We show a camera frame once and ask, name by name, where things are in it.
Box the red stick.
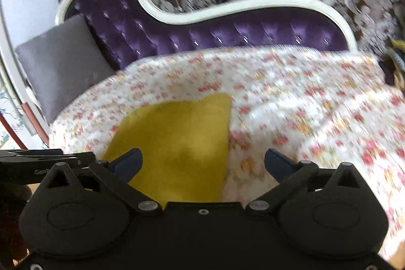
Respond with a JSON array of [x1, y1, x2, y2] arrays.
[[0, 113, 30, 150]]

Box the mustard yellow knit sweater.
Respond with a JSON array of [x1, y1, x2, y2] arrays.
[[101, 93, 233, 205]]

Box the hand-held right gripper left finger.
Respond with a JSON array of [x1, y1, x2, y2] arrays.
[[38, 148, 162, 214]]

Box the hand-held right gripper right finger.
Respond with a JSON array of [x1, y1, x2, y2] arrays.
[[247, 149, 369, 214]]

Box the pile of striped clothes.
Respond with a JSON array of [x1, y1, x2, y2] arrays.
[[378, 38, 405, 87]]

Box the purple tufted chaise sofa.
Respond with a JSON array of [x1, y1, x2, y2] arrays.
[[55, 0, 358, 71]]

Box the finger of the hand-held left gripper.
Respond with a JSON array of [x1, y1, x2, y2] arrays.
[[0, 149, 63, 158], [19, 152, 96, 170]]

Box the grey pillow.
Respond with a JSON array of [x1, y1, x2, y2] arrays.
[[15, 14, 116, 124]]

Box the floral quilted blanket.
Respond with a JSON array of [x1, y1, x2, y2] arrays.
[[49, 45, 405, 267]]

